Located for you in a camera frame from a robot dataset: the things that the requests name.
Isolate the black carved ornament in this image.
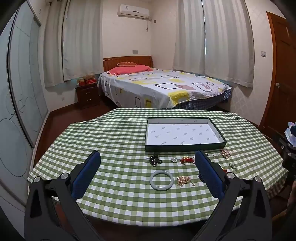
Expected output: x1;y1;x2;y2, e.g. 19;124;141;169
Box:
149;153;162;167

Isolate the green checked tablecloth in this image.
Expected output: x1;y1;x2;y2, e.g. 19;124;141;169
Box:
27;108;289;226

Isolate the bed with patterned sheet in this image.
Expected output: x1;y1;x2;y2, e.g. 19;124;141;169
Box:
98;68;232;109

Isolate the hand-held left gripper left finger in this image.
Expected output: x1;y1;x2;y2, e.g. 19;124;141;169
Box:
24;150;104;241

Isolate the blue plaid bed sheet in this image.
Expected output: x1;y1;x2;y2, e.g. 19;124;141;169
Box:
173;89;232;110

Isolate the gold pearl necklace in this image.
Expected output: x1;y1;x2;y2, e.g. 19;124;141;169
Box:
213;149;231;159

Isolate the brown wooden door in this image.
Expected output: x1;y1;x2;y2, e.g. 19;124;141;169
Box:
259;11;296;139

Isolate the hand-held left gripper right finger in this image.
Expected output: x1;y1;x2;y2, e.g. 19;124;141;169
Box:
195;150;271;241

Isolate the pale blue cloth bundle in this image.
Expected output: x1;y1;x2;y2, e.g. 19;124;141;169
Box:
284;120;296;147

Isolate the red knot charm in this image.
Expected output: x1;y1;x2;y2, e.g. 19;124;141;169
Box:
180;156;196;165

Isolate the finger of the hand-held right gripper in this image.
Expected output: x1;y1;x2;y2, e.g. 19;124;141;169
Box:
274;136;296;163

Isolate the white curtain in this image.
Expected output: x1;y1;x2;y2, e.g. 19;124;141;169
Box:
43;0;70;88
202;0;255;88
62;0;103;81
173;0;206;74

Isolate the shallow green cardboard box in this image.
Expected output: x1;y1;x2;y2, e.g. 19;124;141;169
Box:
144;117;226;153

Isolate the wooden bed headboard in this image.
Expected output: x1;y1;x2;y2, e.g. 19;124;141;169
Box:
103;56;153;73

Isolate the pink pillow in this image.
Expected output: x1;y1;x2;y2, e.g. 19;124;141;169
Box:
109;65;153;76

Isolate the pale jade bangle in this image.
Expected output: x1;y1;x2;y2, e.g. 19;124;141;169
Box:
149;171;173;191

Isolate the dark wooden nightstand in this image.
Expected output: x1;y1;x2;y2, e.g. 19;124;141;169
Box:
75;82;100;110

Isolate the glass sliding door wardrobe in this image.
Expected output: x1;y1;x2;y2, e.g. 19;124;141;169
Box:
0;0;50;209

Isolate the white air conditioner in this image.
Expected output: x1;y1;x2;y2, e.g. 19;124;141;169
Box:
117;4;151;19

